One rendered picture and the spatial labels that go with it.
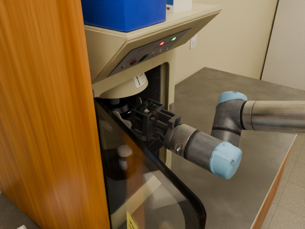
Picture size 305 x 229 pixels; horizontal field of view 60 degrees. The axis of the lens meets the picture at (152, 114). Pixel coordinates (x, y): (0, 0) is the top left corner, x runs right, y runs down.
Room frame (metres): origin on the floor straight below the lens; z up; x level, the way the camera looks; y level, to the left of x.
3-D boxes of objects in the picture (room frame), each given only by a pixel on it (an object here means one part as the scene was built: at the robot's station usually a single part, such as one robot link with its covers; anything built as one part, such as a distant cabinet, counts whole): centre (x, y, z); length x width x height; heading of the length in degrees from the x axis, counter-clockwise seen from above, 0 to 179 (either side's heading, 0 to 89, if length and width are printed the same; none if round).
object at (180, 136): (0.51, -0.07, 1.23); 0.08 x 0.05 x 0.08; 143
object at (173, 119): (0.56, -0.01, 1.24); 0.12 x 0.08 x 0.09; 53
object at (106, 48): (0.53, -0.01, 1.46); 0.32 x 0.11 x 0.10; 143
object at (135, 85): (0.64, 0.10, 1.34); 0.18 x 0.18 x 0.05
